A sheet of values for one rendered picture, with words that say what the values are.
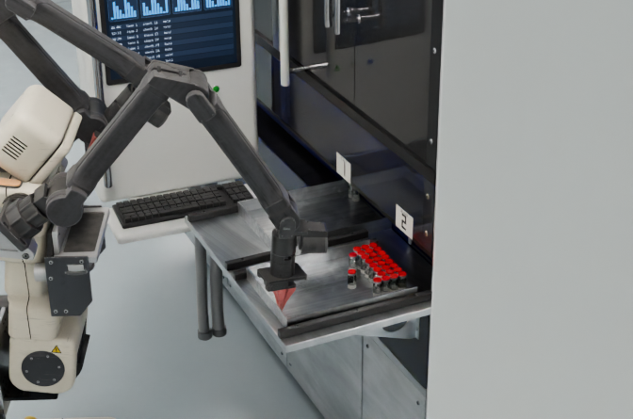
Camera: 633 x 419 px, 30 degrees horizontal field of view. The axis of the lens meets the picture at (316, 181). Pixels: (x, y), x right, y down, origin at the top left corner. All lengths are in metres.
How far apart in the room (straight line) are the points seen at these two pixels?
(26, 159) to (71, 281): 0.31
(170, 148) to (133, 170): 0.13
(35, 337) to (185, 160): 0.87
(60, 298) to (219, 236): 0.52
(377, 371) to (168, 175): 0.86
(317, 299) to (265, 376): 1.29
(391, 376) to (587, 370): 2.40
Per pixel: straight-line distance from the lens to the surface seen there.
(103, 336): 4.39
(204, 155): 3.55
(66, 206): 2.56
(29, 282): 2.90
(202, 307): 3.91
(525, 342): 0.88
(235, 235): 3.15
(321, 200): 3.32
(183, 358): 4.23
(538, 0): 0.78
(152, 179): 3.54
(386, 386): 3.26
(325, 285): 2.91
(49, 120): 2.71
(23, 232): 2.62
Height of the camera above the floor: 2.40
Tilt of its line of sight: 26 degrees down
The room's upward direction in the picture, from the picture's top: straight up
